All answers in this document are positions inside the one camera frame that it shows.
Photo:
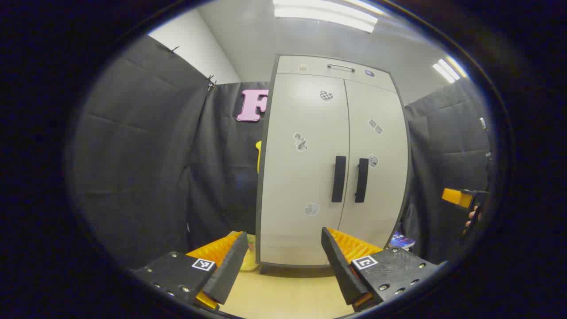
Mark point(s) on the box sticker cabinet door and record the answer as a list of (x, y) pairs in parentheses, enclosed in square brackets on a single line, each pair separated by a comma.
[(385, 199)]

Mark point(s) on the black backdrop cloth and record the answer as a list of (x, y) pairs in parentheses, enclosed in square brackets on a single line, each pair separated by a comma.
[(141, 155)]

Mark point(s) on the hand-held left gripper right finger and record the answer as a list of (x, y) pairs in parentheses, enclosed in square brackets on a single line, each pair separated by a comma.
[(341, 270)]

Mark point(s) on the white double-door shoe cabinet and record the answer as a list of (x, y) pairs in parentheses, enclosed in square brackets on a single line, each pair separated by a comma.
[(258, 212)]

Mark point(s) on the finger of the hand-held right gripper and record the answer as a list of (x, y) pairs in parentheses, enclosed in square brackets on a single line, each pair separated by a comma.
[(456, 197)]

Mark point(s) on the small ceiling light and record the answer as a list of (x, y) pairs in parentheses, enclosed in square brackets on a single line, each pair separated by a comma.
[(447, 70)]

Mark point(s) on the white cabinet drawer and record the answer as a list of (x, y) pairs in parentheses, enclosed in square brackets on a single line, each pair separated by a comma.
[(310, 71)]

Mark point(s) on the blue book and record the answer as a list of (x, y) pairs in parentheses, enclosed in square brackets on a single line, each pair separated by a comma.
[(402, 242)]

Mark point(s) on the yellow toy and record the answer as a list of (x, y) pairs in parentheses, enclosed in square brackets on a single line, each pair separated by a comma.
[(249, 261)]

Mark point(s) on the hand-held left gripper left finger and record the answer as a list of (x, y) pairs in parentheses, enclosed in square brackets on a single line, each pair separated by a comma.
[(230, 270)]

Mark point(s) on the checkered sticker cabinet door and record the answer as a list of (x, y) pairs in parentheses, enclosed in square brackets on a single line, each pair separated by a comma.
[(301, 177)]

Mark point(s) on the black binder clip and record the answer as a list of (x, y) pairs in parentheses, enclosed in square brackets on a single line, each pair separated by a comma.
[(211, 80), (173, 48)]

